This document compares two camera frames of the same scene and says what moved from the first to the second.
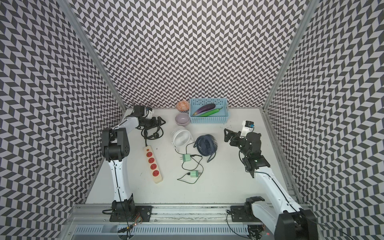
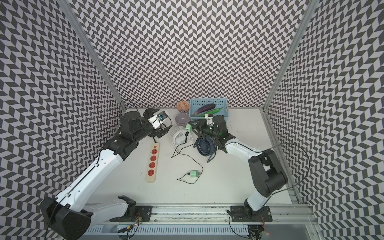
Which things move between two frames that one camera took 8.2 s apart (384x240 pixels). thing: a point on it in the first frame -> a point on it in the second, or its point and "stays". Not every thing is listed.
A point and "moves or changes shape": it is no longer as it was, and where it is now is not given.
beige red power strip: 156,173 moves or changes shape
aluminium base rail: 92,222 stays
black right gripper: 235,136 -> 199,127
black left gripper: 154,124 -> 157,132
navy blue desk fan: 206,145 stays
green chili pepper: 210,112 stays
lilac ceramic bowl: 182,119 stays
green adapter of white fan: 186,157 -> 188,127
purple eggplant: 210,106 stays
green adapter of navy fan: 194,173 stays
